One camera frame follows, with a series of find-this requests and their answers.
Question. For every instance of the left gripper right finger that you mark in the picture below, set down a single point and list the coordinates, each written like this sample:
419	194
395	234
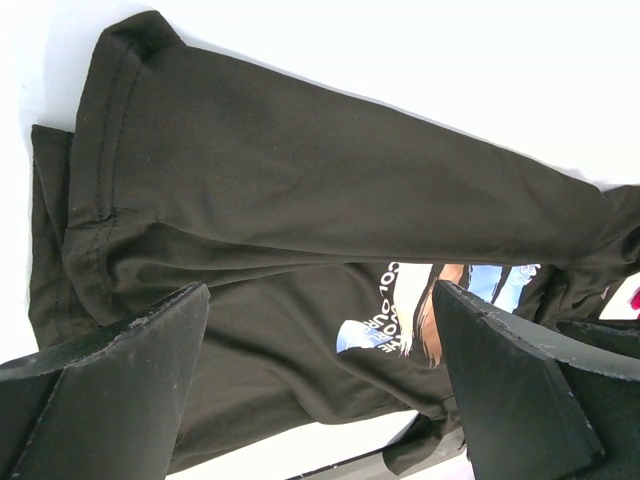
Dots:
537	403

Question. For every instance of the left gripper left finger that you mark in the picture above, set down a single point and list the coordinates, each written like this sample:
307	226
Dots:
107	405

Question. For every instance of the black printed t-shirt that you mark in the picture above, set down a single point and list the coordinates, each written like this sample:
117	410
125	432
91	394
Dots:
320	223

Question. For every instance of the folded red t-shirt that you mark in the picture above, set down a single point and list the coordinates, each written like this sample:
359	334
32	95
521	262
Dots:
634	304

